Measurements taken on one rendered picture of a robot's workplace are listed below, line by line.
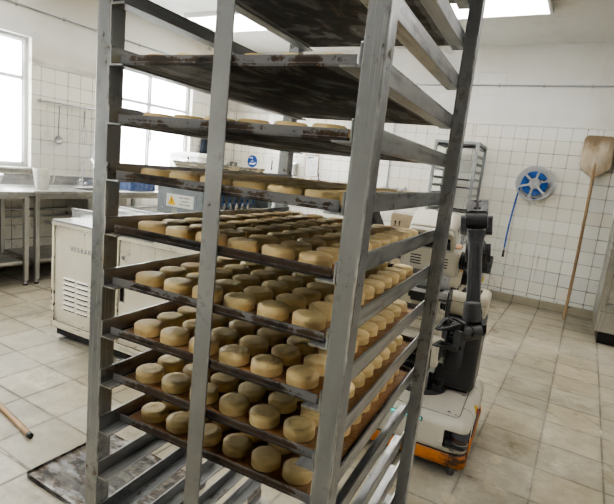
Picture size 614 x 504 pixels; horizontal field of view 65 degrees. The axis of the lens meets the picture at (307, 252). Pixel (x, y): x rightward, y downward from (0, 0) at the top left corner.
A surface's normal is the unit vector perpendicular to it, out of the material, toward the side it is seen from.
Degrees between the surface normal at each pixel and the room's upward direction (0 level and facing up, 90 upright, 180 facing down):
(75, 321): 90
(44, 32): 90
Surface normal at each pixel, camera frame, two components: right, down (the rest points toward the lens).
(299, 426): 0.11, -0.98
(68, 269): -0.47, 0.11
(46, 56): 0.86, 0.18
